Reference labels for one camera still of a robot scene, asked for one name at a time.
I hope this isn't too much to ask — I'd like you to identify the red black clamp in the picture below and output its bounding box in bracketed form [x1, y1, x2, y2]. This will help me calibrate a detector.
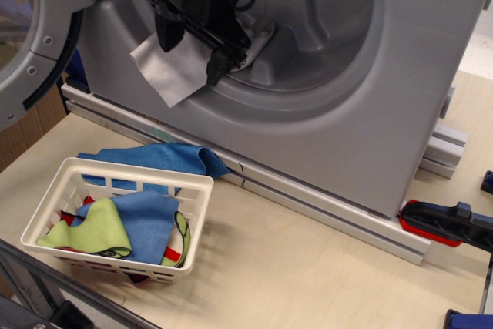
[398, 200, 492, 253]

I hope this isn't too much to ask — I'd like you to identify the blue black clamp behind machine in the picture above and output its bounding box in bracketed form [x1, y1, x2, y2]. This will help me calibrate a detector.
[65, 49, 91, 94]

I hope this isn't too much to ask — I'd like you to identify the white aluminium base rail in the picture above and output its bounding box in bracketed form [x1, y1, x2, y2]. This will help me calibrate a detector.
[62, 84, 431, 265]

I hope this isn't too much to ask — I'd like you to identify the grey round machine door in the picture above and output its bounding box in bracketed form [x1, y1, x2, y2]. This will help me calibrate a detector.
[1, 0, 97, 129]

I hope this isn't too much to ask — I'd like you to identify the black blue clamp edge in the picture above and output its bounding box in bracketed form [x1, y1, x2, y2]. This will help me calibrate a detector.
[481, 170, 493, 194]

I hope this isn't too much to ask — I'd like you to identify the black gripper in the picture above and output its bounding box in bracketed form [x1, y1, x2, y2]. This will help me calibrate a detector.
[152, 0, 251, 86]

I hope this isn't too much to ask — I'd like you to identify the red green patterned cloth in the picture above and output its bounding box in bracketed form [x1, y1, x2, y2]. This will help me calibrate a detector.
[49, 196, 192, 284]

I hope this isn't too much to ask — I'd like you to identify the blue black clamp corner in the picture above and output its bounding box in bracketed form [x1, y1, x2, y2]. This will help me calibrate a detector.
[443, 309, 493, 329]

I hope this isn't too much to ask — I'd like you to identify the blue cloth in basket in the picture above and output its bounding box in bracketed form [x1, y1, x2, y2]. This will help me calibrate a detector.
[73, 190, 181, 265]

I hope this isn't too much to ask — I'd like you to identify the blue cloth behind basket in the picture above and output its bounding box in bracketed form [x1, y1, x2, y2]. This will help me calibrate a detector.
[77, 143, 230, 179]

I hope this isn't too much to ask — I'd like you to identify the light green cloth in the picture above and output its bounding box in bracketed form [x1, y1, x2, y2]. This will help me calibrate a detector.
[37, 198, 132, 259]

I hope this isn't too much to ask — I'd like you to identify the grey toy washing machine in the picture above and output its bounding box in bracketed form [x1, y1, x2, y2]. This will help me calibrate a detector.
[79, 0, 486, 217]

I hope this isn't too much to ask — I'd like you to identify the grey aluminium profile block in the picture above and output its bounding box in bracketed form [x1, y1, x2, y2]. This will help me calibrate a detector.
[418, 86, 468, 179]

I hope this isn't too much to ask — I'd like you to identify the white plastic basket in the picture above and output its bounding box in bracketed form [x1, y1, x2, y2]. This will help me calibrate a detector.
[21, 158, 214, 284]

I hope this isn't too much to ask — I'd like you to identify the grey cloth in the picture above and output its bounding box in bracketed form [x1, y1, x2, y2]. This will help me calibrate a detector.
[129, 16, 277, 109]

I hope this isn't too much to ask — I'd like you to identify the grey metal frame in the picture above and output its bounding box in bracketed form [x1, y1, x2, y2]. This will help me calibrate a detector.
[1, 240, 156, 328]

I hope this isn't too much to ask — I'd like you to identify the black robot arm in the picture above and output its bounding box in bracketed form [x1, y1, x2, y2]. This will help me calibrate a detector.
[151, 0, 255, 85]

